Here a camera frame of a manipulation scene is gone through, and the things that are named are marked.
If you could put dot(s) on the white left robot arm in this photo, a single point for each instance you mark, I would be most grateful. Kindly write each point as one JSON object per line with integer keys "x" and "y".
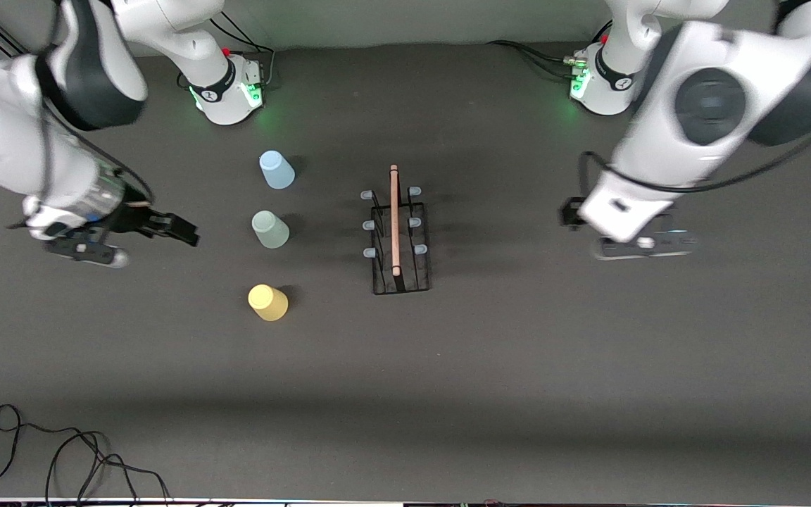
{"x": 708, "y": 105}

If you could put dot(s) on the dark grey table cover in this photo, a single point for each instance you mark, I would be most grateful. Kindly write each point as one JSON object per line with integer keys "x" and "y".
{"x": 518, "y": 422}

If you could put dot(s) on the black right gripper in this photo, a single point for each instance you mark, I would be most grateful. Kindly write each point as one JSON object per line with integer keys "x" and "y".
{"x": 131, "y": 217}

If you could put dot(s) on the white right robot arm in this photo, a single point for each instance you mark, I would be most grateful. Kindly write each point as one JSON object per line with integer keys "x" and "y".
{"x": 25, "y": 141}

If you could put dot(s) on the yellow plastic cup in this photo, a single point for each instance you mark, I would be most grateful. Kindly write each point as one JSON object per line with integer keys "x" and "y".
{"x": 268, "y": 303}

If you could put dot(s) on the light blue plastic cup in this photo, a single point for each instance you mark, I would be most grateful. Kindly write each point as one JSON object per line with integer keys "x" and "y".
{"x": 277, "y": 170}

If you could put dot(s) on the pale green plastic cup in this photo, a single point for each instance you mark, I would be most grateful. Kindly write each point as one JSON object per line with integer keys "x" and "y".
{"x": 270, "y": 230}

